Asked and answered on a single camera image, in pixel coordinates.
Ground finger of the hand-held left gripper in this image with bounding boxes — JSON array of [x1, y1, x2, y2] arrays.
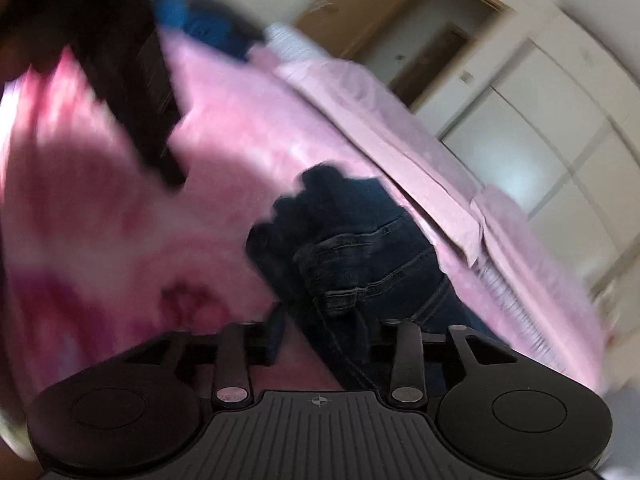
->
[[117, 110, 189, 192]]

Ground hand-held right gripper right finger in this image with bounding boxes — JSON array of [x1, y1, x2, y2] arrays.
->
[[370, 320, 520, 407]]

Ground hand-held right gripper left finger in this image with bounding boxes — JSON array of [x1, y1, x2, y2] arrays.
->
[[122, 310, 288, 408]]

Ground pink floral blanket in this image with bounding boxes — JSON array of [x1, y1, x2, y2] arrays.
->
[[0, 30, 608, 401]]

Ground white wardrobe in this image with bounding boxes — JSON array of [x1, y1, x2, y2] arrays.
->
[[412, 7, 640, 306]]

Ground pink pillow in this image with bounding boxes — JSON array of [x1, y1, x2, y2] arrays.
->
[[249, 24, 485, 267], [471, 185, 611, 391]]

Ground blue cloth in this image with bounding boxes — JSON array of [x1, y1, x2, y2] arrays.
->
[[152, 0, 262, 63]]

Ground wooden door frame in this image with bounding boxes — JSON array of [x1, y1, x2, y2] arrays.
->
[[294, 0, 513, 111]]

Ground blue denim jeans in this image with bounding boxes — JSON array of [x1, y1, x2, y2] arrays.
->
[[245, 162, 506, 392]]

